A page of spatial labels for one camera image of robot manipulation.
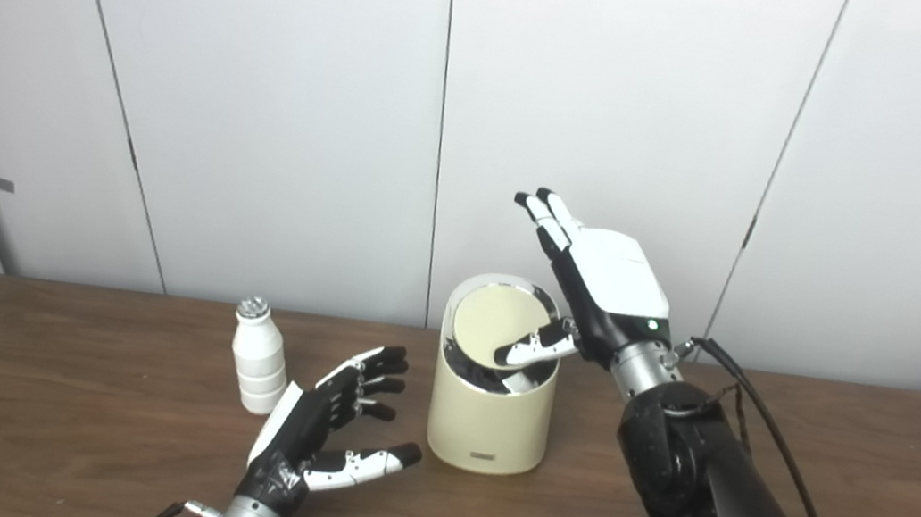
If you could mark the cream-colored lidded bin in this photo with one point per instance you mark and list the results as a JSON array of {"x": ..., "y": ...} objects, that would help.
[{"x": 487, "y": 425}]

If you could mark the small grey wall tag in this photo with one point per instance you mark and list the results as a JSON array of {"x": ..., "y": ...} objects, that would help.
[{"x": 3, "y": 184}]

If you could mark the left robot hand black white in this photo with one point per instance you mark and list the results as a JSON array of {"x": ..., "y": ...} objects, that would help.
[{"x": 299, "y": 443}]

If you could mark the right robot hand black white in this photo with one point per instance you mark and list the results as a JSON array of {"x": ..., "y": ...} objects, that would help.
[{"x": 614, "y": 285}]

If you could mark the small white plastic bottle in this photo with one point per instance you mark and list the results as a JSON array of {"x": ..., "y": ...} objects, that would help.
[{"x": 259, "y": 361}]

